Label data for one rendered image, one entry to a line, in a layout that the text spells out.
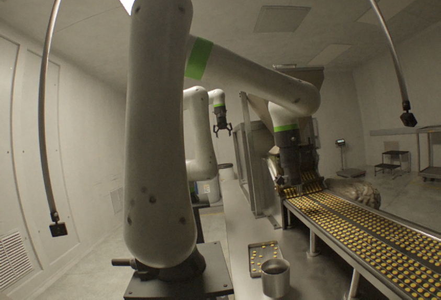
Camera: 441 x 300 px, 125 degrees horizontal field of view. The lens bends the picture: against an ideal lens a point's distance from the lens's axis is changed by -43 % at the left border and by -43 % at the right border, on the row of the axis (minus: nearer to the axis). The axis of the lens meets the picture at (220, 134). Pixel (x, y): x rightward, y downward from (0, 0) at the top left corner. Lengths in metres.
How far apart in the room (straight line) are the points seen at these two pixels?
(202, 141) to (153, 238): 0.82
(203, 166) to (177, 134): 0.77
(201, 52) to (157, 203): 0.36
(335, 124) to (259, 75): 4.96
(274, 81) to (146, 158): 0.38
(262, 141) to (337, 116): 4.41
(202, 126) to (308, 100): 0.65
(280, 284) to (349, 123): 5.35
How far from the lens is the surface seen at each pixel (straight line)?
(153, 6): 0.37
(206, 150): 1.07
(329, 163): 5.36
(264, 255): 0.80
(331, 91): 5.55
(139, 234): 0.31
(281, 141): 0.70
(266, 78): 0.54
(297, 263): 0.75
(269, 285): 0.59
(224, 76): 0.52
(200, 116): 1.08
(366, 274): 0.48
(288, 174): 0.73
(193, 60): 0.50
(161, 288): 0.54
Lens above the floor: 1.25
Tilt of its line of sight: 2 degrees up
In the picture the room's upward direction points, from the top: 8 degrees counter-clockwise
